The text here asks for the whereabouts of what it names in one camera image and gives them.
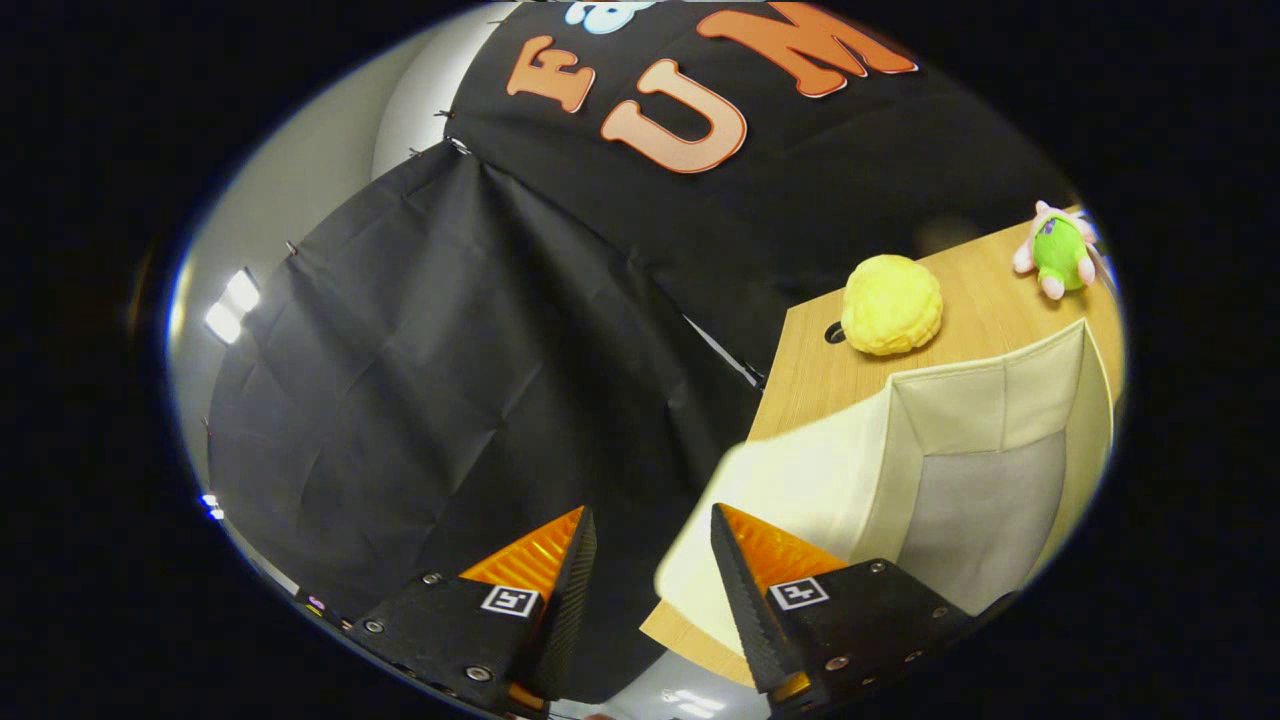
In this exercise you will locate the cream fabric storage box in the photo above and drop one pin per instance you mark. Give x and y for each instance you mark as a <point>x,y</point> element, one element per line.
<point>960,420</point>

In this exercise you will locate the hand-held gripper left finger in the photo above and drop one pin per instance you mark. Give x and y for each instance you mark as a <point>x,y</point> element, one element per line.
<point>570,610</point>

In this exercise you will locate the black backdrop cloth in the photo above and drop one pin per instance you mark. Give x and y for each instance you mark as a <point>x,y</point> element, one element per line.
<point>450,350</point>

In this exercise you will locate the green and pink plush toy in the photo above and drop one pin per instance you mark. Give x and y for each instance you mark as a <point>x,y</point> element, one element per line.
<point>1060,250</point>

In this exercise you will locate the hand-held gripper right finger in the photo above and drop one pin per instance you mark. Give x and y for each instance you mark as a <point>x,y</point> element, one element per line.
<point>750,620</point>

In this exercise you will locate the long ceiling tube light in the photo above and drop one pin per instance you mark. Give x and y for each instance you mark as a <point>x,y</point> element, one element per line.
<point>232,305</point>

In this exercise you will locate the yellow plush ball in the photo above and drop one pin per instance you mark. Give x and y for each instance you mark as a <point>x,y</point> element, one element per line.
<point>890,305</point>

